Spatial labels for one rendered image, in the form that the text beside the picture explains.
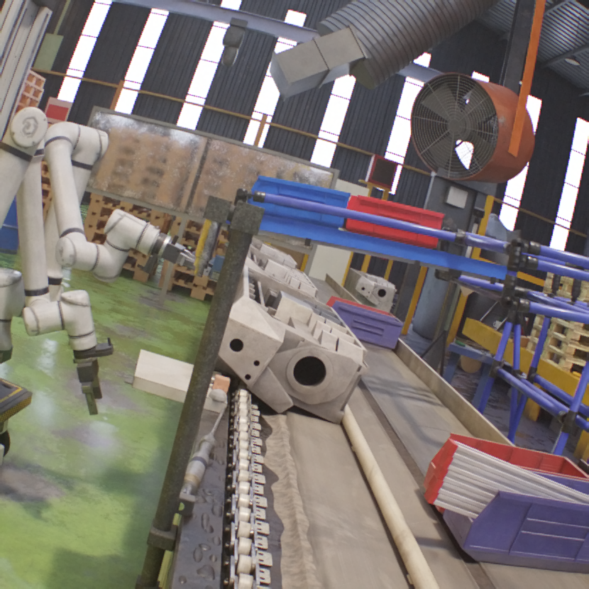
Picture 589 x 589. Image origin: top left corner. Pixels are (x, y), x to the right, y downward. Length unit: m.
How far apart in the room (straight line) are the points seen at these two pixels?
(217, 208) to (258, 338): 0.97
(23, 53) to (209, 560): 2.15
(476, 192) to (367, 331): 5.36
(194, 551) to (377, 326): 2.89
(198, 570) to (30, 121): 1.51
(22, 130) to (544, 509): 1.65
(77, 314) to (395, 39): 7.45
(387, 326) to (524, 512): 2.58
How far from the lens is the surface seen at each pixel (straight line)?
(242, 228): 1.05
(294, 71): 8.91
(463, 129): 8.75
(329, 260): 8.24
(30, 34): 2.86
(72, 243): 2.45
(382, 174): 11.14
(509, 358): 9.21
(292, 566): 1.19
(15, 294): 2.91
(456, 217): 9.02
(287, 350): 2.08
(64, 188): 2.62
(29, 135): 2.22
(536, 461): 1.79
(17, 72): 2.84
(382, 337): 3.87
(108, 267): 2.51
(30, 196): 2.40
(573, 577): 1.49
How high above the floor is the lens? 1.23
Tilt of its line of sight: 5 degrees down
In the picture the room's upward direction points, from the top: 17 degrees clockwise
